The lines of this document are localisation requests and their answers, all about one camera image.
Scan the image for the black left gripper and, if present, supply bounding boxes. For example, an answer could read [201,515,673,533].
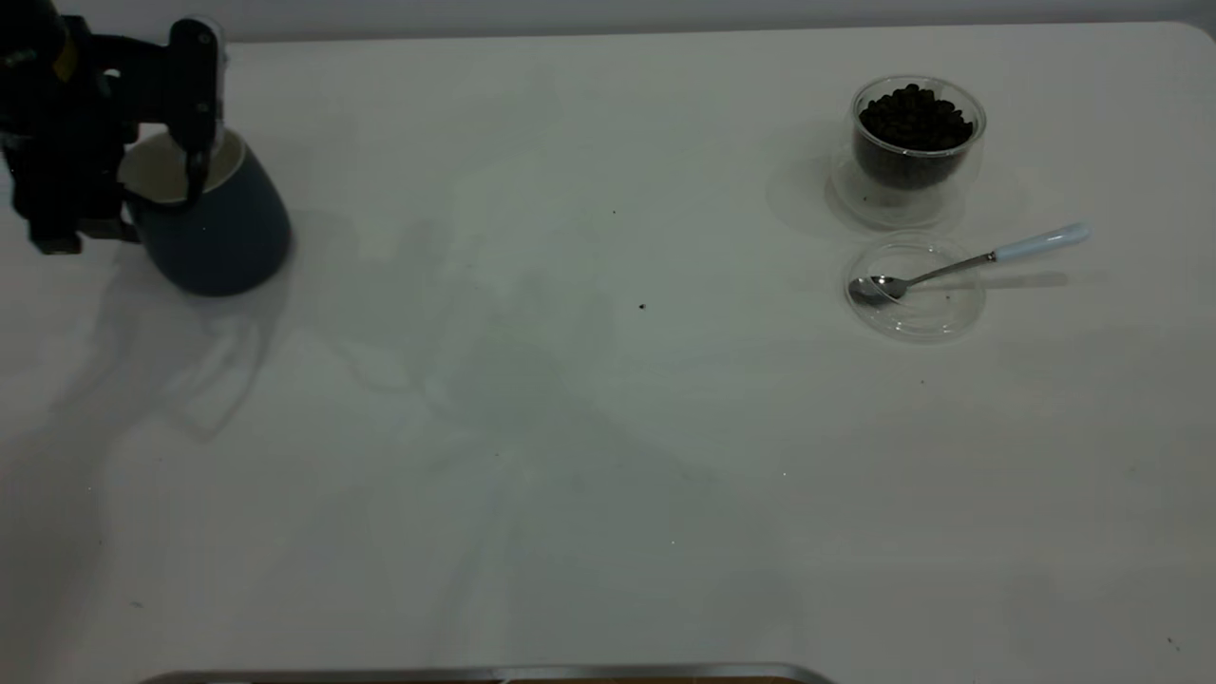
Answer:
[0,0,225,256]

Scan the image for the dark grey ceramic mug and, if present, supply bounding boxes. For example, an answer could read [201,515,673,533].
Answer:
[119,128,294,297]

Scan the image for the metal spoon pale blue handle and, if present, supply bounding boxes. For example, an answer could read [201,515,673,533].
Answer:
[848,223,1092,307]

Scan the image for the roasted coffee beans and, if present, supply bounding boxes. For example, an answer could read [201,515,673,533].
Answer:
[858,84,975,188]

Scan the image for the silver metal bar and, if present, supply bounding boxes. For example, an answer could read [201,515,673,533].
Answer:
[138,663,837,684]

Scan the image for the clear glass saucer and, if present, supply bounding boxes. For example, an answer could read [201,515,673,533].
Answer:
[844,233,986,341]

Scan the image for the clear double-wall glass cup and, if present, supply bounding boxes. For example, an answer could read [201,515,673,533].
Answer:
[831,76,987,232]

